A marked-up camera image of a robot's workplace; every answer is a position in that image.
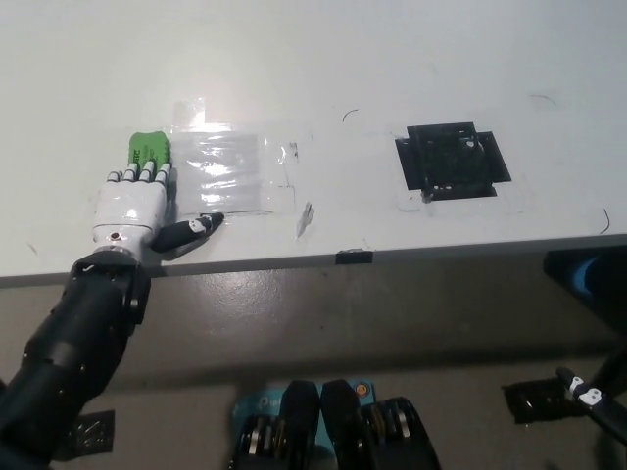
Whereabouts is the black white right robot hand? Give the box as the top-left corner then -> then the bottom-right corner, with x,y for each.
555,342 -> 627,464

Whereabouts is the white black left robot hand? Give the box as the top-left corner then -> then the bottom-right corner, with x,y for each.
91,162 -> 226,259

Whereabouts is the green whiteboard eraser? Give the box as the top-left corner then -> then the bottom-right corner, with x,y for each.
127,130 -> 173,170

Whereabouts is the black blue object under desk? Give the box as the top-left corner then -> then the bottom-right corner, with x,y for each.
542,248 -> 627,300

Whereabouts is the black tape patch on desk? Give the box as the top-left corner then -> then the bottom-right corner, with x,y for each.
394,119 -> 513,201

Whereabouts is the black floor tape patch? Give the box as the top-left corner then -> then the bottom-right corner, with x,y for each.
502,379 -> 587,425
68,409 -> 117,461

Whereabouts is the large clear tape sheet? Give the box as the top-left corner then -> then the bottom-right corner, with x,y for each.
170,129 -> 299,216

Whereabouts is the small clear tape scrap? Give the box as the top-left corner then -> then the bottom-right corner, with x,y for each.
295,201 -> 315,240

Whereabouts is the small black edge tape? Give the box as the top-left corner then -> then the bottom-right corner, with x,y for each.
335,248 -> 374,266

